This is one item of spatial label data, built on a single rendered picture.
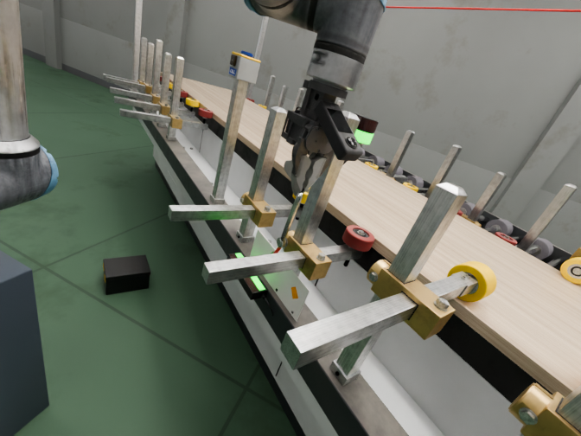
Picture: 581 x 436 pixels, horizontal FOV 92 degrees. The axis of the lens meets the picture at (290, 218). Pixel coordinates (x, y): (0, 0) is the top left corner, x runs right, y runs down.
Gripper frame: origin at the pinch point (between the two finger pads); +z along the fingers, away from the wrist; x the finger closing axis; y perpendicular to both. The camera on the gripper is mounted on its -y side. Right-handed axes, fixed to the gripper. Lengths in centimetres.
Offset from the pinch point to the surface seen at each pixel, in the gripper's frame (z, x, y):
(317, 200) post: 2.2, -6.0, 0.5
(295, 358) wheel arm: 6.3, 18.2, -27.8
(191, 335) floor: 101, -6, 47
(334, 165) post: -6.0, -7.0, 0.5
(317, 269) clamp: 15.9, -6.2, -6.8
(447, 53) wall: -98, -337, 197
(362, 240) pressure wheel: 10.9, -20.9, -5.0
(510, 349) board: 12.0, -27.2, -39.3
